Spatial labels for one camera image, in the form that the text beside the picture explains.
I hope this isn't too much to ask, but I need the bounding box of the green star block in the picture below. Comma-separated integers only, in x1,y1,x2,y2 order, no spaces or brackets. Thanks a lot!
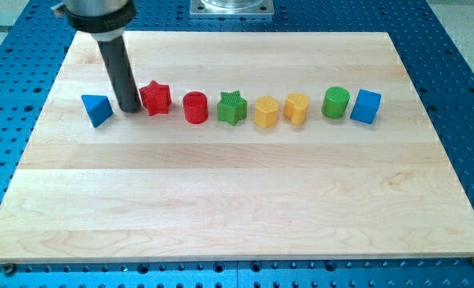
217,90,247,126

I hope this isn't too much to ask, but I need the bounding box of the yellow hexagon block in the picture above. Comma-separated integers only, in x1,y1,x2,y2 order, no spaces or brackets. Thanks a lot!
254,96,279,128

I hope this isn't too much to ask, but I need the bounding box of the blue cube block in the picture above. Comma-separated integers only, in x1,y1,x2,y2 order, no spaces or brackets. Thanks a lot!
350,90,382,124

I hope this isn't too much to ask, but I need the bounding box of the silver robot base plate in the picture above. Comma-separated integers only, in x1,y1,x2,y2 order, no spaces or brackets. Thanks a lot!
190,0,274,17

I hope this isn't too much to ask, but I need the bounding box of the blue triangle block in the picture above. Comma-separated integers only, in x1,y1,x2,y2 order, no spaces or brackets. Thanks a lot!
81,94,114,128

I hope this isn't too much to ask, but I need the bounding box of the green cylinder block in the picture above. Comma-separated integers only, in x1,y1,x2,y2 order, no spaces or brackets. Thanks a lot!
321,86,350,118

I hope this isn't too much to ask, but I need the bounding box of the red star block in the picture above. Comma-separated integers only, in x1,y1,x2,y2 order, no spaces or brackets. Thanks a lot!
139,81,172,116

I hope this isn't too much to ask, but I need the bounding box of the yellow heart block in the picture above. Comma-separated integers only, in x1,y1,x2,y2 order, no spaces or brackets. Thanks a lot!
283,93,310,126

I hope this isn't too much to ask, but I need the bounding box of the red cylinder block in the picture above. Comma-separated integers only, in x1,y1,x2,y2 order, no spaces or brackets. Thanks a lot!
183,91,208,124

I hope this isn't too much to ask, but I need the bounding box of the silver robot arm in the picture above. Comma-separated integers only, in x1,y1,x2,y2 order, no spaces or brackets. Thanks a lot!
51,0,142,113

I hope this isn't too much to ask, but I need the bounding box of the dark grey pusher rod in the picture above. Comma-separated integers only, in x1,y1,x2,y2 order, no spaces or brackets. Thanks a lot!
98,36,141,113

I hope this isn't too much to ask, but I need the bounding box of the blue perforated metal table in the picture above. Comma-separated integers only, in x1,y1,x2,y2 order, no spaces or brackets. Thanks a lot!
0,1,474,287

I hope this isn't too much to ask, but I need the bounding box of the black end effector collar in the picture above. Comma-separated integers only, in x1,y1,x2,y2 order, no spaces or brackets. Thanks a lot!
51,0,136,42

